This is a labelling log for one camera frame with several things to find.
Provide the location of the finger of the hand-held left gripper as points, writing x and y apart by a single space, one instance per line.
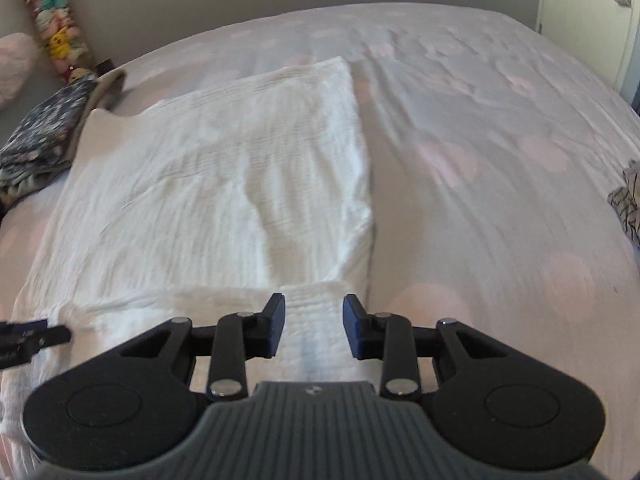
30 337

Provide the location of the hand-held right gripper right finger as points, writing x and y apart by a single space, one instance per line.
352 327

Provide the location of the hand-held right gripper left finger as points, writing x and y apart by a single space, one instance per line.
275 325

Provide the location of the white muslin cloth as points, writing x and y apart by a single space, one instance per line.
225 175

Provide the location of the polka dot bed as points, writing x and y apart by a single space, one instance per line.
475 160

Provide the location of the folded dark floral garment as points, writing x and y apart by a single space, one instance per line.
50 120

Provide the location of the folded beige garment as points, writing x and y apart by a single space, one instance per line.
107 85

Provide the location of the pink crumpled duvet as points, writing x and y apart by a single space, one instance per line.
15 70

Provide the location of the small dark box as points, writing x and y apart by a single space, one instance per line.
106 66

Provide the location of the striped brown garment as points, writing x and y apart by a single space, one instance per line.
627 205

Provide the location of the stack of plush toys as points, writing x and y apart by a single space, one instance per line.
57 25

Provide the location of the white door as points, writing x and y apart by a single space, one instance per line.
575 10

